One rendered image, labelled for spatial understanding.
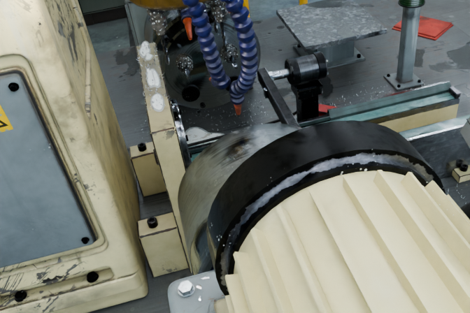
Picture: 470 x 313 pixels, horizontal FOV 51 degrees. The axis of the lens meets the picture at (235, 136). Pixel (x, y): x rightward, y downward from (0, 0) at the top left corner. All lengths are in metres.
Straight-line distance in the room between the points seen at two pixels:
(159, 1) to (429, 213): 0.52
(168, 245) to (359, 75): 0.80
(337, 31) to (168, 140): 0.81
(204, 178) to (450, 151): 0.61
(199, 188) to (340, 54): 0.96
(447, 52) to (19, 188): 1.25
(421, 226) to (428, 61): 1.28
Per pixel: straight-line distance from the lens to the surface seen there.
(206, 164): 0.67
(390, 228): 0.30
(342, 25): 1.49
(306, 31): 1.47
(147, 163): 1.10
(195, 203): 0.66
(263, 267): 0.30
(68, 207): 0.79
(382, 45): 1.64
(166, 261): 0.97
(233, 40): 1.10
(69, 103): 0.69
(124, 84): 1.60
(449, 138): 1.09
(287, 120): 0.92
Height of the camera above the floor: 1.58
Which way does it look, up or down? 38 degrees down
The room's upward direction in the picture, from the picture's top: 9 degrees counter-clockwise
